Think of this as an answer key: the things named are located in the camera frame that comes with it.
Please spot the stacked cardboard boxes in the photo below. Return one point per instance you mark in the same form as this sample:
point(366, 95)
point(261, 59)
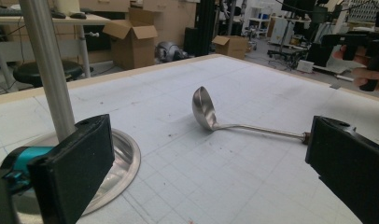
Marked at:
point(175, 21)

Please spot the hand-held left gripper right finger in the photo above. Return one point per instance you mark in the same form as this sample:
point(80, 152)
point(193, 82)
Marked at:
point(352, 168)

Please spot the large open cardboard box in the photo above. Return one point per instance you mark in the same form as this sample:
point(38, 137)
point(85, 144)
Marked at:
point(131, 46)

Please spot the white grid mat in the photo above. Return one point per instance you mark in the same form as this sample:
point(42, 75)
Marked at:
point(228, 174)

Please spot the black speaker box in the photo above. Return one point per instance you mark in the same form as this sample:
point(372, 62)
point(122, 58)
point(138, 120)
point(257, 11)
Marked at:
point(190, 40)

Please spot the black round stool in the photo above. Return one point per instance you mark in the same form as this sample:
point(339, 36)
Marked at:
point(44, 71)

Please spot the black metal frame post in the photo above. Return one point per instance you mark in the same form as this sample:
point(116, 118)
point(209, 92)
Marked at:
point(205, 28)

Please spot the metal utensil stand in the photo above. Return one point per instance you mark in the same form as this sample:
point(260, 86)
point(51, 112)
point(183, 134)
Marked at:
point(47, 77)

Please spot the small white box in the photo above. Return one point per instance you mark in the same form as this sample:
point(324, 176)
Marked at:
point(305, 66)

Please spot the black computer mouse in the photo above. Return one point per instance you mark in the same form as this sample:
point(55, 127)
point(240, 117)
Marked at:
point(77, 15)

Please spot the vertical metal pole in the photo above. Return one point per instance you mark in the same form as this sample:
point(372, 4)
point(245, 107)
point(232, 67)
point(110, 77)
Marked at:
point(85, 21)

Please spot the small open cardboard box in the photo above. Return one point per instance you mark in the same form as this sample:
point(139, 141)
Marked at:
point(231, 46)

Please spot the white shelf cart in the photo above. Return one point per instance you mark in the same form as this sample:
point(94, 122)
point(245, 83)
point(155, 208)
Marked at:
point(260, 21)

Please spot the grey round device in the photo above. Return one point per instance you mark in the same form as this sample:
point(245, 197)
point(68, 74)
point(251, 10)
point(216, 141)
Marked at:
point(169, 53)

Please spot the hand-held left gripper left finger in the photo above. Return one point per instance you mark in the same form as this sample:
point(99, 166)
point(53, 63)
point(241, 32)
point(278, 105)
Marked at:
point(72, 168)

